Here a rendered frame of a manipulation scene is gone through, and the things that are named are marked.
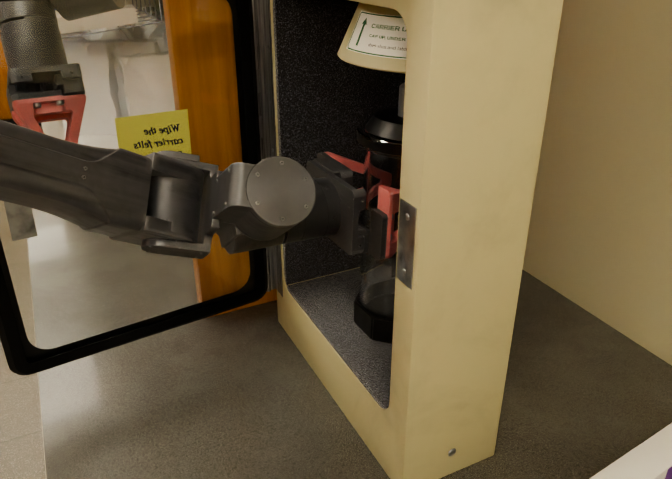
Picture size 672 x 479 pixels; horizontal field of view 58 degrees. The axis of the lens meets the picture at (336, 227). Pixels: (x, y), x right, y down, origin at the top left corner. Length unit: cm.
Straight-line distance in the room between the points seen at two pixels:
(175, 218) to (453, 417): 31
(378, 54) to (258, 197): 16
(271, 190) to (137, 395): 37
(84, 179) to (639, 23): 65
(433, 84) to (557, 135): 54
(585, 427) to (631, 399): 8
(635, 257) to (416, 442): 44
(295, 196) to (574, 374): 46
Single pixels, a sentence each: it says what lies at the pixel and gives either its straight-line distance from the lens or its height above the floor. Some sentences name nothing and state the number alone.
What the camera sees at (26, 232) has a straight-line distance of 65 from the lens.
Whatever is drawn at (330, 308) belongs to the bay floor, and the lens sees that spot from 73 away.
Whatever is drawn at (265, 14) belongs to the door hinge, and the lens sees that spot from 69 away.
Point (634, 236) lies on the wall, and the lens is 89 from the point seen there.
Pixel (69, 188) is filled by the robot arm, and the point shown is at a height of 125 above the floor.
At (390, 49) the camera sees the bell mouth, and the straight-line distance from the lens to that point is 52.
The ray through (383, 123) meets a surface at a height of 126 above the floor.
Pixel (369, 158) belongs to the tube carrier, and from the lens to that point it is 60.
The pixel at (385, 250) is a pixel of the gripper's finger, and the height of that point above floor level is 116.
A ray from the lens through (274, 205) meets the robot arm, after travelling 47.
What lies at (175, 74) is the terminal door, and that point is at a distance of 66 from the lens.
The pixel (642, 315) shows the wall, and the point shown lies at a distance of 92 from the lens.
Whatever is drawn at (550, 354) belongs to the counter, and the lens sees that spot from 83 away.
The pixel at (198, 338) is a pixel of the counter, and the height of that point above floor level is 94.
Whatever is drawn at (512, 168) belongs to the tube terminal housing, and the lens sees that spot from 49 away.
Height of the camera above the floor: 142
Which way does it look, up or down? 26 degrees down
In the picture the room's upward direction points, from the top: straight up
